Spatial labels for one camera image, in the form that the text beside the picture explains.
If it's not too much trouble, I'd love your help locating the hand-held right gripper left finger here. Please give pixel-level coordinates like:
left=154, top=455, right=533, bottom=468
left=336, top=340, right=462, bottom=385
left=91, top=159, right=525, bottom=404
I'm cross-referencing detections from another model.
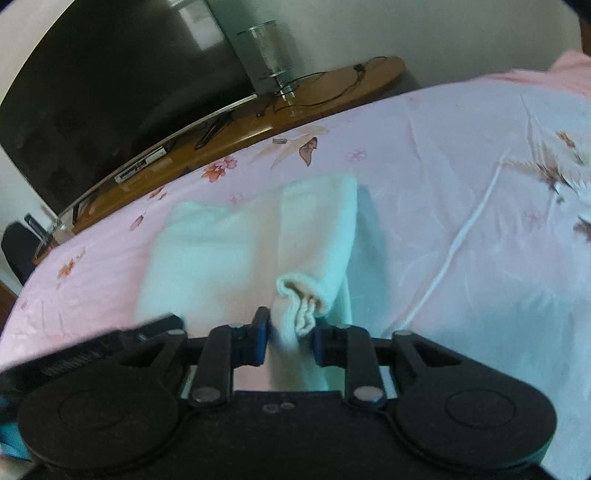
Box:
left=119, top=306, right=271, bottom=409

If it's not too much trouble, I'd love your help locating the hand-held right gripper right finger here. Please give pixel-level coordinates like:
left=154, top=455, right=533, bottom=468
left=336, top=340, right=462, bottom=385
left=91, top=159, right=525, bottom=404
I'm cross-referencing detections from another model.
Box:
left=311, top=324, right=463, bottom=410

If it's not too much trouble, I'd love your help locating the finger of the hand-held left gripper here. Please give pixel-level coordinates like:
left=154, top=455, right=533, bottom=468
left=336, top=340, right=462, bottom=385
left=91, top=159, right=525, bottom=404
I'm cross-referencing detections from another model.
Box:
left=131, top=313, right=186, bottom=337

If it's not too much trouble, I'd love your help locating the white knit sweater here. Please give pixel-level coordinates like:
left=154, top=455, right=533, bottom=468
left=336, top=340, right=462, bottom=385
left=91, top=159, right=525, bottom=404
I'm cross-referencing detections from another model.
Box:
left=134, top=174, right=360, bottom=394

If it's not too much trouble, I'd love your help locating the brown wooden door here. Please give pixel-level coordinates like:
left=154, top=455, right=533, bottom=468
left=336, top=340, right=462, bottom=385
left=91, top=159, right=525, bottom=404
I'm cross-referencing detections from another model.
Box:
left=0, top=278, right=22, bottom=320

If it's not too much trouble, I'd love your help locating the black chair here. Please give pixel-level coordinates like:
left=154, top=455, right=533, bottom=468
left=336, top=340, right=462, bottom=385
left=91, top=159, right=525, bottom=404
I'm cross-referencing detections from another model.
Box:
left=1, top=221, right=38, bottom=288

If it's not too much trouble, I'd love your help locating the silver set-top box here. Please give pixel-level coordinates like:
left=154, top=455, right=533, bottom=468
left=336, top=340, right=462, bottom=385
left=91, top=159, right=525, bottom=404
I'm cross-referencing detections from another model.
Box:
left=114, top=146, right=168, bottom=184

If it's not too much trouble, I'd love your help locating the wooden television cabinet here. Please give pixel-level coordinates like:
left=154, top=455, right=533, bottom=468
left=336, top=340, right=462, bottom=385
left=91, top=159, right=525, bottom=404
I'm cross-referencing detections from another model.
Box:
left=32, top=56, right=407, bottom=265

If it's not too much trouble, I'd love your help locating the black flat screen television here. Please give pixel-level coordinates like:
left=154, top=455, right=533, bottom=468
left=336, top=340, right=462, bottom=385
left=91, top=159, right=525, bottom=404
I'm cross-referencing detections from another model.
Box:
left=0, top=0, right=259, bottom=219

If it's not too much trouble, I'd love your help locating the pink floral bed sheet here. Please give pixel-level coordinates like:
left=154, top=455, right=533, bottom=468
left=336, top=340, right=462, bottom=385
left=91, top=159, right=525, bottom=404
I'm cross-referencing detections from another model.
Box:
left=0, top=48, right=591, bottom=480

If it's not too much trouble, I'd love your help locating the clear glass vase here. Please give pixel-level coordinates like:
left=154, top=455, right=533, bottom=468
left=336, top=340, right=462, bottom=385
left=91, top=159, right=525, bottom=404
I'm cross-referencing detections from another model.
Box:
left=236, top=19, right=297, bottom=100

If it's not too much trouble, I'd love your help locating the black cable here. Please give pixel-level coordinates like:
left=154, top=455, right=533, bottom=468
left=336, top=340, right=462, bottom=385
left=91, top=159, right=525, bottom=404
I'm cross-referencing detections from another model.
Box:
left=255, top=57, right=371, bottom=117

